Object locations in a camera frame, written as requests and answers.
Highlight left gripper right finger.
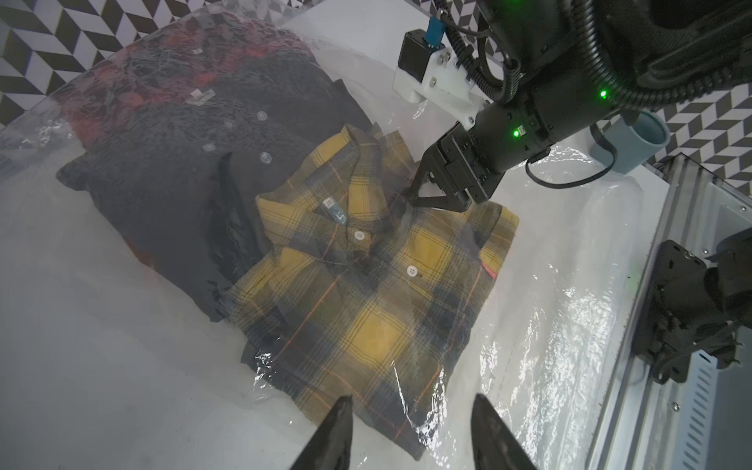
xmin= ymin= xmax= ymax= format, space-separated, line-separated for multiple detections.
xmin=471 ymin=394 xmax=537 ymax=470

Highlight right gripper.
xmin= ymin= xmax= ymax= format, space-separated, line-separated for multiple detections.
xmin=407 ymin=123 xmax=511 ymax=213

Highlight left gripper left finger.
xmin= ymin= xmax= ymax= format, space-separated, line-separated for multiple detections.
xmin=290 ymin=396 xmax=354 ymax=470

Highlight yellow plaid shirt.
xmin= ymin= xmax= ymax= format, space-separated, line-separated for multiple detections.
xmin=221 ymin=125 xmax=519 ymax=458

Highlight clear plastic vacuum bag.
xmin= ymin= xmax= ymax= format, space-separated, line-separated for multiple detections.
xmin=0 ymin=0 xmax=671 ymax=470

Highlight red black plaid shirt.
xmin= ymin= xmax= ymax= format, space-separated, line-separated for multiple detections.
xmin=60 ymin=13 xmax=322 ymax=156

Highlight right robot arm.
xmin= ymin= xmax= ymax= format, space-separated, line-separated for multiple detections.
xmin=395 ymin=1 xmax=751 ymax=213

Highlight teal mug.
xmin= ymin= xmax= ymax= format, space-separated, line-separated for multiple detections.
xmin=603 ymin=111 xmax=671 ymax=174

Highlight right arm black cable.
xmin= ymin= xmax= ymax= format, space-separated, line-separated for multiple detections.
xmin=434 ymin=0 xmax=752 ymax=190

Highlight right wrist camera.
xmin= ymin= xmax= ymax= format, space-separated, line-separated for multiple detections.
xmin=393 ymin=17 xmax=484 ymax=130

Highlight aluminium front rail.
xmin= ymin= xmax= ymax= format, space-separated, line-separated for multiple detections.
xmin=586 ymin=155 xmax=751 ymax=469

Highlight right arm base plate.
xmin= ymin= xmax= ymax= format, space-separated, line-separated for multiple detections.
xmin=633 ymin=229 xmax=751 ymax=385

